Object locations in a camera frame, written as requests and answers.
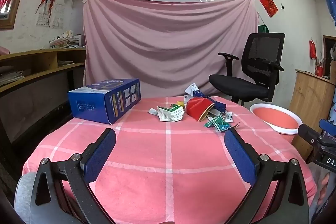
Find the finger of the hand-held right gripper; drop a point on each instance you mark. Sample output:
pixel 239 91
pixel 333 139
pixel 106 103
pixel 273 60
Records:
pixel 308 133
pixel 328 125

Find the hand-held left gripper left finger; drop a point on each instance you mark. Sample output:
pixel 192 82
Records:
pixel 101 153

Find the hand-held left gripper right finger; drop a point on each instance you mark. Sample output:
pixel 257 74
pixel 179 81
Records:
pixel 240 158

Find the white and pink basin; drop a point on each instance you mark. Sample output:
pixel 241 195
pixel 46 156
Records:
pixel 275 116

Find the green foil packet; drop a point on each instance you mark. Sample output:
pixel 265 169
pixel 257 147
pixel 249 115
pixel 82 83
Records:
pixel 218 123

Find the small white sachet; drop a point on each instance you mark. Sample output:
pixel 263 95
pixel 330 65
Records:
pixel 228 116

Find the red fabric pouch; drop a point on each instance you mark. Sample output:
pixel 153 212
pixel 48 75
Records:
pixel 197 108

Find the small white wrapper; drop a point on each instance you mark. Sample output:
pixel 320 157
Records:
pixel 153 111

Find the white and green wrapper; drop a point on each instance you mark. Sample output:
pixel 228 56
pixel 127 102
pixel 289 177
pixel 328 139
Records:
pixel 170 113

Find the blue and white bag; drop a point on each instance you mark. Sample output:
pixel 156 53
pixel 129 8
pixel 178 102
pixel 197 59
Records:
pixel 192 89

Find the wooden cabinet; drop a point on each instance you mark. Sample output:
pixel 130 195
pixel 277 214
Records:
pixel 312 98

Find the blue cardboard box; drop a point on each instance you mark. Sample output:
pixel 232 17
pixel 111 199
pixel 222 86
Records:
pixel 105 100

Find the red cup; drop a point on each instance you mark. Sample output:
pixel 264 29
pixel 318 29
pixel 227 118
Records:
pixel 319 71

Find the pink checked blanket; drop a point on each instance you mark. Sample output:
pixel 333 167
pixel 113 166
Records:
pixel 168 161

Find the black mesh office chair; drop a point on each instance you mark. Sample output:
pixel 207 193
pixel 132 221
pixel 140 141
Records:
pixel 236 85

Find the wooden shelf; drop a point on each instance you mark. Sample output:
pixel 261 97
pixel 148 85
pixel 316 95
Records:
pixel 48 61

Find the stack of papers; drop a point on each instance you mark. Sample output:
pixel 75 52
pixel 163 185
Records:
pixel 67 40

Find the pink hanging cloth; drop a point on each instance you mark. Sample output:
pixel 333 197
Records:
pixel 162 43

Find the dark wooden frame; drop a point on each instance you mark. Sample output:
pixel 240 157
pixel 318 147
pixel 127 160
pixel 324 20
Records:
pixel 328 56

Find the red wall hanging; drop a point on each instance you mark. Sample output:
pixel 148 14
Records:
pixel 312 48

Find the green wall sign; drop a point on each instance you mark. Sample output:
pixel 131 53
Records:
pixel 263 29

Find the red wall poster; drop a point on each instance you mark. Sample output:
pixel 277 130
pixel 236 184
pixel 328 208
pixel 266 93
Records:
pixel 268 4

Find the paper wall calendar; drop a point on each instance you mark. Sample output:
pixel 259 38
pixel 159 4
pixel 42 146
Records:
pixel 57 16

